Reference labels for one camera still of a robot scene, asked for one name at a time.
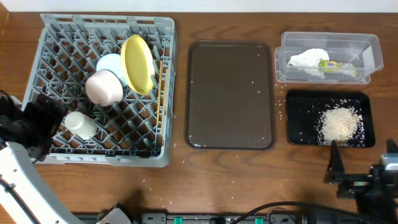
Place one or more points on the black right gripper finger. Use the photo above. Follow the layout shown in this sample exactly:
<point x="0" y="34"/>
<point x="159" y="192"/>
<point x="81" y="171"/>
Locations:
<point x="335" y="169"/>
<point x="392" y="147"/>

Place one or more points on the clear plastic waste bin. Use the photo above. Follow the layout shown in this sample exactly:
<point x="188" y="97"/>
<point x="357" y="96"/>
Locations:
<point x="362" y="50"/>

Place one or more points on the cream plastic cup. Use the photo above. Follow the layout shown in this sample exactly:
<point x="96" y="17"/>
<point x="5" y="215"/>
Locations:
<point x="80" y="124"/>

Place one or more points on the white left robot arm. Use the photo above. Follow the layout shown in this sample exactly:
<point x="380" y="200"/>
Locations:
<point x="24" y="194"/>

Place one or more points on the pink plastic bowl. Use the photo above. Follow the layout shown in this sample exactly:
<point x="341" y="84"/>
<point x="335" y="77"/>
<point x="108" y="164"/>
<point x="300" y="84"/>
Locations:
<point x="104" y="88"/>

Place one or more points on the light blue plastic bowl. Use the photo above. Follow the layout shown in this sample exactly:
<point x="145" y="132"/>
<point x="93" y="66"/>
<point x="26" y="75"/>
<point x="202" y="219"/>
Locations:
<point x="112" y="62"/>

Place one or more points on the white paper napkin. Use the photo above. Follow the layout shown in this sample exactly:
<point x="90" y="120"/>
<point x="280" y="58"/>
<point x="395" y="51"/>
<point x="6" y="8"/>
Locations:
<point x="309" y="61"/>

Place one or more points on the green yellow snack wrapper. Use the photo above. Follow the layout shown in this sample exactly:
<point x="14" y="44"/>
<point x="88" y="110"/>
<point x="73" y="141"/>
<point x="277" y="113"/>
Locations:
<point x="338" y="67"/>

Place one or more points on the pile of white rice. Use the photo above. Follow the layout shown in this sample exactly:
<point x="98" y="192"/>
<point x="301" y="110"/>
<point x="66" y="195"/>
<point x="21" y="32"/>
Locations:
<point x="344" y="125"/>

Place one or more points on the black food waste tray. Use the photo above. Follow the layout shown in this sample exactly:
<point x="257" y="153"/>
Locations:
<point x="306" y="113"/>

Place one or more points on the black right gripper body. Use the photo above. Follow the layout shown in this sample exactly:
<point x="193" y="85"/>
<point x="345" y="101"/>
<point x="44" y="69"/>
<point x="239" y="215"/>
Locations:
<point x="351" y="181"/>

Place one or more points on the wooden chopstick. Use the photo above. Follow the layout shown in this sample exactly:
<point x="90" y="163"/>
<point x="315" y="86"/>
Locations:
<point x="159" y="91"/>
<point x="164" y="101"/>

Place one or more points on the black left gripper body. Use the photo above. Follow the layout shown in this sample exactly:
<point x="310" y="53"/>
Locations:
<point x="50" y="116"/>

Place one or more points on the yellow plastic plate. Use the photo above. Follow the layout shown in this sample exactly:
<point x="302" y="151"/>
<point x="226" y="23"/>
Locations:
<point x="137" y="65"/>

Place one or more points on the dark brown serving tray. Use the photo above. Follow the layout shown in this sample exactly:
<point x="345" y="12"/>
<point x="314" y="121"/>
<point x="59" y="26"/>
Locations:
<point x="230" y="97"/>

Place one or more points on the grey plastic dish rack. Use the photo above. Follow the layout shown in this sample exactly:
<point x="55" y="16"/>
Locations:
<point x="69" y="48"/>

